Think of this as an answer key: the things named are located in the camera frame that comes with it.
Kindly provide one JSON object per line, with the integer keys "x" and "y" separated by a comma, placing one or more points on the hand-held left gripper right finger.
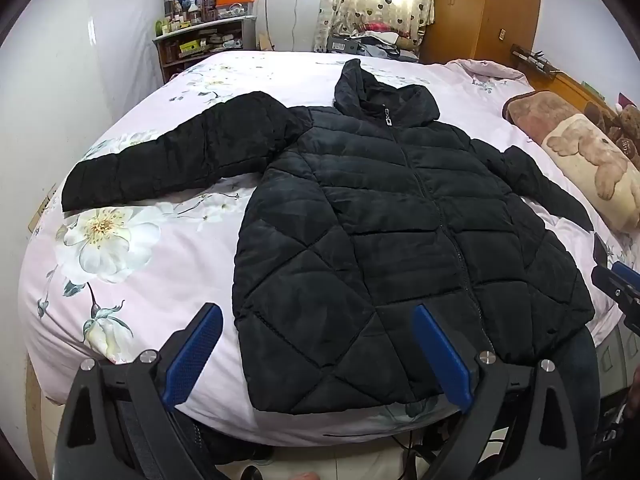
{"x": 445, "y": 360}

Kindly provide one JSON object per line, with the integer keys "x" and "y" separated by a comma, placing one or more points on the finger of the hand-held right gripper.
{"x": 612, "y": 285}
{"x": 600, "y": 250}

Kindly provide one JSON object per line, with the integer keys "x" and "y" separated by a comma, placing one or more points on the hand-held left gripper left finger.
{"x": 192, "y": 355}

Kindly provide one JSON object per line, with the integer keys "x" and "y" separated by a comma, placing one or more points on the black quilted hooded jacket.
{"x": 375, "y": 235}

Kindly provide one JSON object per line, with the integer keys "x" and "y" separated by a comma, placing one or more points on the pile of clothes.
{"x": 385, "y": 40}

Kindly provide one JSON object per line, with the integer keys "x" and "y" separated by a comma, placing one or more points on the brown bear print pillow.
{"x": 590, "y": 160}

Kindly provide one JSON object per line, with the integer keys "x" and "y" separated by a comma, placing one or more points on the bed with floral pink sheet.
{"x": 150, "y": 270}

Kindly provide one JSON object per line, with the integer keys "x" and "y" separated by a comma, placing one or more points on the person's leg in jeans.
{"x": 580, "y": 375}

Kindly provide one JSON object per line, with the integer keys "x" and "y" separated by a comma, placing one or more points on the brown teddy bear plush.
{"x": 625, "y": 130}

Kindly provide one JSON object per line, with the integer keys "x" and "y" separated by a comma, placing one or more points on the wooden headboard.
{"x": 565, "y": 82}

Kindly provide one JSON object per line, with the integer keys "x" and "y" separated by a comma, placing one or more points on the power strip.
{"x": 530, "y": 57}

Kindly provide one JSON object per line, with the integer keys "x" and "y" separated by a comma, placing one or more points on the wooden wardrobe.
{"x": 475, "y": 10}

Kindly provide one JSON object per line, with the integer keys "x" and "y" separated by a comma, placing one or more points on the wooden bookshelf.
{"x": 200, "y": 45}

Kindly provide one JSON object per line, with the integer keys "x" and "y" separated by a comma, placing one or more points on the dark grey box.
{"x": 342, "y": 44}

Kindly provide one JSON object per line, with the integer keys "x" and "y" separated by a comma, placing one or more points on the group of bottles and jars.
{"x": 177, "y": 17}

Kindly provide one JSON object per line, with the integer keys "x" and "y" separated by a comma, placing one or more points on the clear plastic box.
{"x": 234, "y": 11}

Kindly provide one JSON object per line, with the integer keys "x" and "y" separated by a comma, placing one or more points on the white cabinet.
{"x": 285, "y": 20}

